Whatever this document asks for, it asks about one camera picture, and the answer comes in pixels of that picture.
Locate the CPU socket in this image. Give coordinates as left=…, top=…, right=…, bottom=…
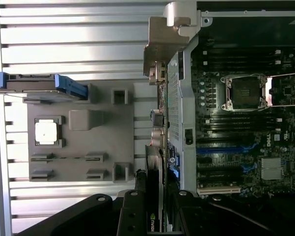
left=220, top=75, right=268, bottom=111

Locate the silver CPU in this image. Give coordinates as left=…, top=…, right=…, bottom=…
left=34, top=121, right=58, bottom=146

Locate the blue expansion slot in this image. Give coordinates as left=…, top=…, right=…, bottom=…
left=197, top=146, right=244, bottom=155

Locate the grey parts rack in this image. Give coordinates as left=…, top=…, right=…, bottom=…
left=22, top=83, right=136, bottom=183

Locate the black RAM slot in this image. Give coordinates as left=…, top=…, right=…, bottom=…
left=205, top=124, right=283, bottom=130
left=203, top=53, right=282, bottom=59
left=205, top=129, right=283, bottom=136
left=203, top=48, right=282, bottom=54
left=203, top=63, right=282, bottom=71
left=205, top=118, right=283, bottom=125
left=203, top=58, right=282, bottom=65
left=205, top=113, right=283, bottom=120

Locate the hard disk with blue caddy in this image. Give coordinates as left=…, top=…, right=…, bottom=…
left=0, top=71, right=89, bottom=102

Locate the white expansion slot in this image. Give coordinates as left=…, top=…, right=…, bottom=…
left=197, top=186, right=241, bottom=197

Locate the blue card retainer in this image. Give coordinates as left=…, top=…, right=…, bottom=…
left=168, top=144, right=181, bottom=179

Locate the silver socket cover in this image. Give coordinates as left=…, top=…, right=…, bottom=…
left=265, top=73, right=295, bottom=107

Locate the silver chipset heatsink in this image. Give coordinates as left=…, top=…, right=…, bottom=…
left=261, top=157, right=285, bottom=180

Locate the green motherboard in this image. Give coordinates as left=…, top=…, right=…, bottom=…
left=193, top=36, right=295, bottom=200

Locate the open PC case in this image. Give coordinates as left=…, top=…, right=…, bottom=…
left=142, top=0, right=295, bottom=236

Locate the black expansion slot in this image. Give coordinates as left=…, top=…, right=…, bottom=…
left=197, top=171, right=243, bottom=182
left=197, top=137, right=240, bottom=146

